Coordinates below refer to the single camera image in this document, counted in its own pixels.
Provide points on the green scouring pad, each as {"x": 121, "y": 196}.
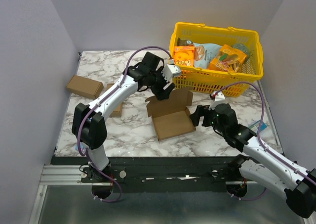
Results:
{"x": 243, "y": 48}

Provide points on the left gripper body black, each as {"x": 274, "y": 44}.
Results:
{"x": 157, "y": 80}

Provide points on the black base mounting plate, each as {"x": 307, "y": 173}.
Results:
{"x": 162, "y": 175}

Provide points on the light blue snack bag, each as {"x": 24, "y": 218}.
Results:
{"x": 204, "y": 54}

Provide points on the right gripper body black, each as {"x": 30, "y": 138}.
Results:
{"x": 204, "y": 114}

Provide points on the folded cardboard box upright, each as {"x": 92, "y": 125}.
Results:
{"x": 118, "y": 111}

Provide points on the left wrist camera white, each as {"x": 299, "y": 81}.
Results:
{"x": 171, "y": 71}

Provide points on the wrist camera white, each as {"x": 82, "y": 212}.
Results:
{"x": 171, "y": 71}
{"x": 216, "y": 98}

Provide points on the orange Daddy snack box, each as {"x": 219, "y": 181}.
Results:
{"x": 183, "y": 55}

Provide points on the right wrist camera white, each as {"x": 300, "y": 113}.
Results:
{"x": 216, "y": 98}

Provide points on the orange snack bag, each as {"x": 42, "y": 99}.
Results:
{"x": 228, "y": 60}

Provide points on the blue box right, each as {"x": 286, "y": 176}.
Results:
{"x": 255, "y": 126}

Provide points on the yellow plastic shopping basket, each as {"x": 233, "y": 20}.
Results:
{"x": 208, "y": 81}

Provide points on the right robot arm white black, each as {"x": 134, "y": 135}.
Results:
{"x": 264, "y": 165}

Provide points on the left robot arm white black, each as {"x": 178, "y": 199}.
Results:
{"x": 89, "y": 122}

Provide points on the dark brown snack packet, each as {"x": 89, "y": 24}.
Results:
{"x": 181, "y": 42}

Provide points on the cardboard box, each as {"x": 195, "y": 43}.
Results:
{"x": 118, "y": 111}
{"x": 171, "y": 117}
{"x": 85, "y": 87}

